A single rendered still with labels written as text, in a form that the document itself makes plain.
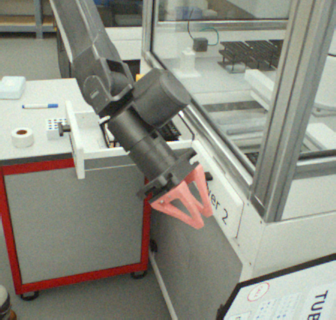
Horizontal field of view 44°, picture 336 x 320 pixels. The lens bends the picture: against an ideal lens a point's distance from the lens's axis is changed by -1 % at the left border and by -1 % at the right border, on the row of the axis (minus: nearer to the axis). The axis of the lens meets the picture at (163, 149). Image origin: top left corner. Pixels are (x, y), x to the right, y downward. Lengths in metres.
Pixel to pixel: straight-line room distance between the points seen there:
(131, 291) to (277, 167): 1.26
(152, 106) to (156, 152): 0.07
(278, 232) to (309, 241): 0.11
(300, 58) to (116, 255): 1.28
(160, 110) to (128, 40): 1.49
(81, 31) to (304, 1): 0.36
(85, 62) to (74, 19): 0.08
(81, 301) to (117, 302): 0.15
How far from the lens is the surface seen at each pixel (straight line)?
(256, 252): 0.97
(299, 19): 0.76
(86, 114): 1.38
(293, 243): 1.01
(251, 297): 0.68
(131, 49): 2.07
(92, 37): 0.66
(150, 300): 1.93
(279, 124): 0.81
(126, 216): 1.67
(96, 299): 1.93
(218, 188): 1.05
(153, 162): 0.60
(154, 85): 0.58
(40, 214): 1.59
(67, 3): 0.71
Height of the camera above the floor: 1.53
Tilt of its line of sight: 32 degrees down
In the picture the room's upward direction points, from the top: 5 degrees clockwise
